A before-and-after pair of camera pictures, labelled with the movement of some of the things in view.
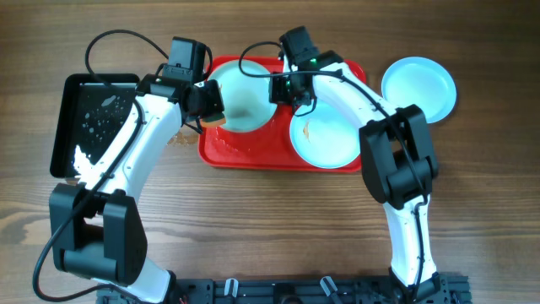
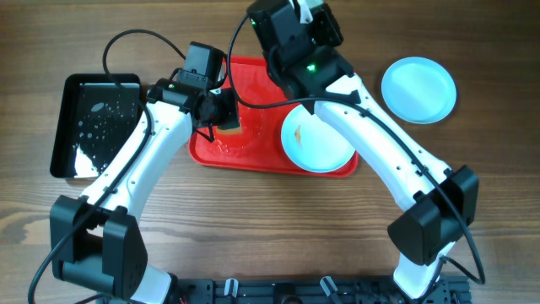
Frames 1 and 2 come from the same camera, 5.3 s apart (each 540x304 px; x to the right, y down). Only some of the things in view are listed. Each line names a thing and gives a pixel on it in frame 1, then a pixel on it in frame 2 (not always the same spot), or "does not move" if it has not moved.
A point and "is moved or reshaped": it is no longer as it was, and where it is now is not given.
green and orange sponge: (213, 119) is moved or reshaped
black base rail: (297, 290) does not move
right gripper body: (283, 91) → (324, 32)
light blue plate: (246, 100) → (313, 3)
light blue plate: (423, 82) does not move
